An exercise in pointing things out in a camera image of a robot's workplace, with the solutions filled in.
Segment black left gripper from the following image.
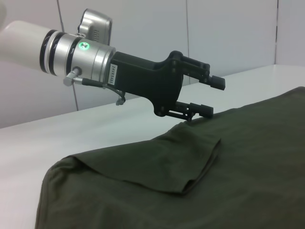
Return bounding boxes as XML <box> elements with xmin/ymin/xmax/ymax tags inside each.
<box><xmin>107</xmin><ymin>50</ymin><xmax>226</xmax><ymax>123</ymax></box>

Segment dark green t-shirt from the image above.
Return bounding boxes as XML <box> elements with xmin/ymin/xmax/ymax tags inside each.
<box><xmin>34</xmin><ymin>85</ymin><xmax>305</xmax><ymax>229</ymax></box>

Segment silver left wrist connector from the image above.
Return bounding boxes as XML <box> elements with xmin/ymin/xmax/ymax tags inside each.
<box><xmin>63</xmin><ymin>67</ymin><xmax>83</xmax><ymax>86</ymax></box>

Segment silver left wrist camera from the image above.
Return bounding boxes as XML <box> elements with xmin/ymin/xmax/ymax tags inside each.
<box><xmin>77</xmin><ymin>8</ymin><xmax>113</xmax><ymax>46</ymax></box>

